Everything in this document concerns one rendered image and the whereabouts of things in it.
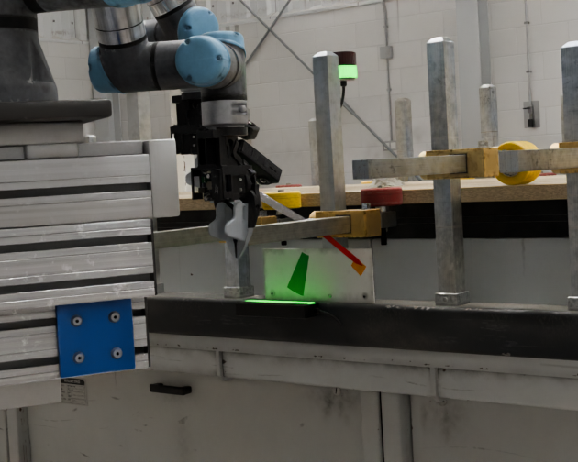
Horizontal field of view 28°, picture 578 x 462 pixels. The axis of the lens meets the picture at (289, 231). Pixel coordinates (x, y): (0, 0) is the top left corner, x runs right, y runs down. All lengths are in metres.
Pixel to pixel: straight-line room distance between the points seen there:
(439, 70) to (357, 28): 8.60
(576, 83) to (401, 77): 8.46
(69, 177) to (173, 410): 1.61
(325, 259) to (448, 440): 0.48
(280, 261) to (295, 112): 8.75
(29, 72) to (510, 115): 8.64
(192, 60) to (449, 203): 0.54
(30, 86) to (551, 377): 1.05
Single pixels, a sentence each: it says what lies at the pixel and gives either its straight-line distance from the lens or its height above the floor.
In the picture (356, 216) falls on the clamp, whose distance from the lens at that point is 2.11.
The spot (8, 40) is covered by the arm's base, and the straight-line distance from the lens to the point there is 1.31.
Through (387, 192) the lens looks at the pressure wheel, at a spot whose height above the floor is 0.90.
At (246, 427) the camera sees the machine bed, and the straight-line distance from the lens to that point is 2.70.
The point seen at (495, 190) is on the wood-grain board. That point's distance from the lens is 2.14.
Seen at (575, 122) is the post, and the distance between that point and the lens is 1.89.
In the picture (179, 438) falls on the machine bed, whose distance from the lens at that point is 2.86.
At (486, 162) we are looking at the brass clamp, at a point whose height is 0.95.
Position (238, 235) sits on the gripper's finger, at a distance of 1.87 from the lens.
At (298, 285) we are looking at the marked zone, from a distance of 2.20.
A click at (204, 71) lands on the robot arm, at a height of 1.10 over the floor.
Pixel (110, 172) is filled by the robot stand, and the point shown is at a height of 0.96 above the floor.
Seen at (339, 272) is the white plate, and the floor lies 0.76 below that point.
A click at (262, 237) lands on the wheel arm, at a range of 1.92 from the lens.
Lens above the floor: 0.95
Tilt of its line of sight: 3 degrees down
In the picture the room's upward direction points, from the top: 3 degrees counter-clockwise
